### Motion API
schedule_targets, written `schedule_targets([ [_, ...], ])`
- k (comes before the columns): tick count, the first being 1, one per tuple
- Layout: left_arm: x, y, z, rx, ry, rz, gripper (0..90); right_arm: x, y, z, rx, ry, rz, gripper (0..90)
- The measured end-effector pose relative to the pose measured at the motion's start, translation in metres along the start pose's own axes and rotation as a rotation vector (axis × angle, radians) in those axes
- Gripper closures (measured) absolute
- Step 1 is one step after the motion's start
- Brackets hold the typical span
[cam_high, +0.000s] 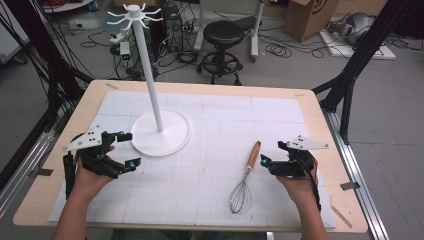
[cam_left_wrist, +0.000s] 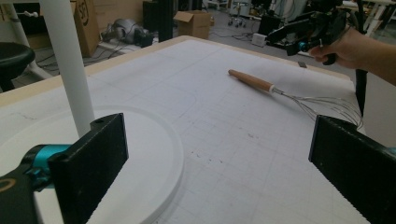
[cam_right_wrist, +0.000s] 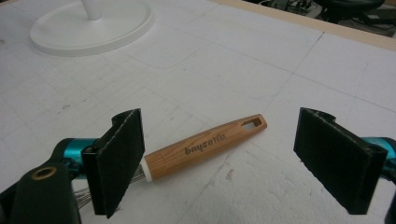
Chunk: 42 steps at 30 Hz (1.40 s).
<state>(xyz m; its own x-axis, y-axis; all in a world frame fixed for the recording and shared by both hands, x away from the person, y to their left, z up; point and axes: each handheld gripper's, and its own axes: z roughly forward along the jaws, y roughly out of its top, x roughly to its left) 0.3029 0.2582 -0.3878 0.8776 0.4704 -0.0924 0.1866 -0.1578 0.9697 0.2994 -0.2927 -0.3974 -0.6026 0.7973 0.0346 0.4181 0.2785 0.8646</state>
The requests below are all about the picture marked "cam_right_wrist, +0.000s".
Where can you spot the white round stand base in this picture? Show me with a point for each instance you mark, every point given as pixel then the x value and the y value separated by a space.
pixel 93 29

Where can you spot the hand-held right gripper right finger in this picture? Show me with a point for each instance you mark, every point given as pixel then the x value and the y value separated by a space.
pixel 337 158

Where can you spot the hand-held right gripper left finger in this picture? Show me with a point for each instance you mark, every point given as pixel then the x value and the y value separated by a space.
pixel 116 161

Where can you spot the black office chair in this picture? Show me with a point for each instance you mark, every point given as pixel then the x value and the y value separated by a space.
pixel 348 9

